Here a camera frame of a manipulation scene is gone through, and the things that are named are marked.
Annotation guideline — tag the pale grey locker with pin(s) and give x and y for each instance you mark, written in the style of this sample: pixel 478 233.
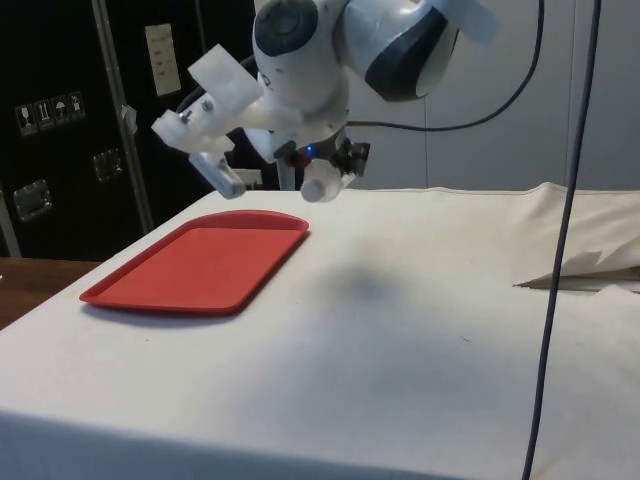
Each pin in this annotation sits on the pale grey locker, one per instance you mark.
pixel 500 160

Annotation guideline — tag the black cabinet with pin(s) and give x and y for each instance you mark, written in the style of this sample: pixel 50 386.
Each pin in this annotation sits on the black cabinet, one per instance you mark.
pixel 60 60

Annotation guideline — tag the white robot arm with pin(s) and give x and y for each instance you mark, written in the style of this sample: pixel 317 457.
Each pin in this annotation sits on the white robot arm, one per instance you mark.
pixel 300 60

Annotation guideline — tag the red tray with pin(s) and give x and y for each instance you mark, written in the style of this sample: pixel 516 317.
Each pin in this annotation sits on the red tray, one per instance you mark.
pixel 200 265

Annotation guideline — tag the clear plastic bottle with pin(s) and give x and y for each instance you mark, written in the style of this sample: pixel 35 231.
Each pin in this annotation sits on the clear plastic bottle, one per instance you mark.
pixel 322 185

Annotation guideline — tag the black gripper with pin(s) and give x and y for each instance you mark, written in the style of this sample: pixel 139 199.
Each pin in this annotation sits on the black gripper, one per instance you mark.
pixel 312 151

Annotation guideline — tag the brown wooden table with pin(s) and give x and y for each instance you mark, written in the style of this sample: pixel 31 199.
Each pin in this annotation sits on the brown wooden table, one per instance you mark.
pixel 30 285

